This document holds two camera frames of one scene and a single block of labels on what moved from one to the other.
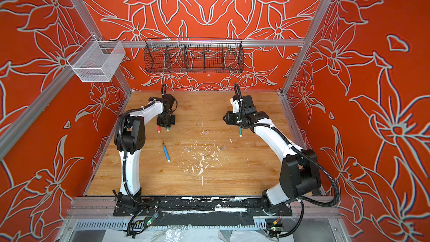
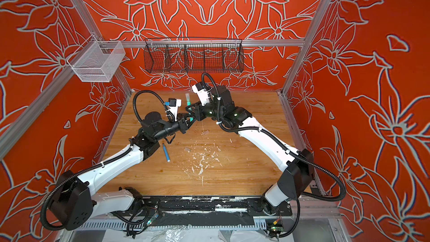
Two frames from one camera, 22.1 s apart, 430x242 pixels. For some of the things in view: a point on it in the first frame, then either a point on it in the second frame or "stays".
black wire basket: [192, 55] stays
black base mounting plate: [246, 206] stays
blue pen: [166, 153] stays
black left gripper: [172, 122] → [182, 124]
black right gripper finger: [228, 120] → [195, 116]
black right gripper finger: [229, 115] → [192, 107]
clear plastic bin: [97, 61] stays
